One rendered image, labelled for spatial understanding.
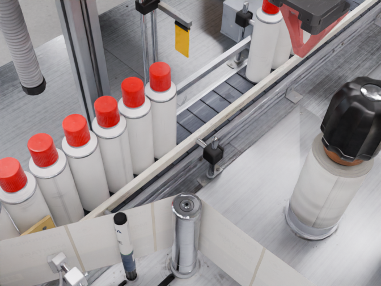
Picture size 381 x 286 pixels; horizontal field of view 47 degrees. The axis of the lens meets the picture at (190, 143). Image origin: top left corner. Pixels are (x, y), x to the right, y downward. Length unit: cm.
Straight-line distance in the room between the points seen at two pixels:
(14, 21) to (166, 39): 60
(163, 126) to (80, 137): 17
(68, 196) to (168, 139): 20
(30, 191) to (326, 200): 41
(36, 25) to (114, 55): 158
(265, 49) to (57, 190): 48
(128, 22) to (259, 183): 59
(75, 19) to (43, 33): 188
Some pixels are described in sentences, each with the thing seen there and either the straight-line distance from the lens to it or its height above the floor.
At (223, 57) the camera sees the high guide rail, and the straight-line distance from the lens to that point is 89.
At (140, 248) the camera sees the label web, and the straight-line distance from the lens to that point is 66.
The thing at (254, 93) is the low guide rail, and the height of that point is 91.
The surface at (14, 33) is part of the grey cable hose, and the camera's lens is 61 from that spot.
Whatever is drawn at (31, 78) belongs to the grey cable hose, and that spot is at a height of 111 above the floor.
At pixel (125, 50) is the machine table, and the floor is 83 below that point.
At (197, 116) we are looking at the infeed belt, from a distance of 89.
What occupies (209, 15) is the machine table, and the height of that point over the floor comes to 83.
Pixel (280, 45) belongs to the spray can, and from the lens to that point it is 96.
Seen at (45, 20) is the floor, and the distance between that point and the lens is 267.
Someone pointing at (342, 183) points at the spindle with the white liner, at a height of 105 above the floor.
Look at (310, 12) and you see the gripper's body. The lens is 48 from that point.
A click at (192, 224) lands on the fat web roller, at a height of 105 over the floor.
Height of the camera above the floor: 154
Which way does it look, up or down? 52 degrees down
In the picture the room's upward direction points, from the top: 3 degrees clockwise
